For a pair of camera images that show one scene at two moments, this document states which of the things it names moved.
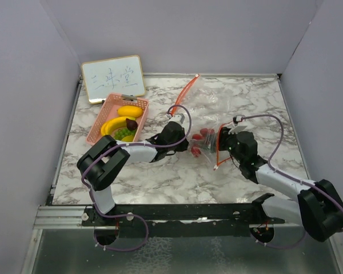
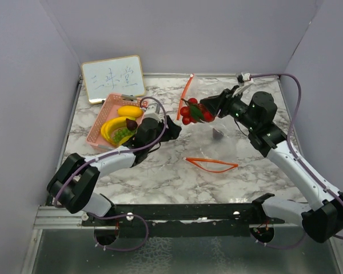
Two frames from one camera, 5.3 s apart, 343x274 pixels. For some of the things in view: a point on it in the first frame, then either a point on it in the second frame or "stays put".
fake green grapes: [123, 132] stays put
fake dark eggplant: [131, 125] stays put
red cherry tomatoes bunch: [195, 149] to [195, 112]
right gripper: [224, 135] to [215, 103]
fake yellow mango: [130, 111] stays put
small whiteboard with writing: [122, 76] stays put
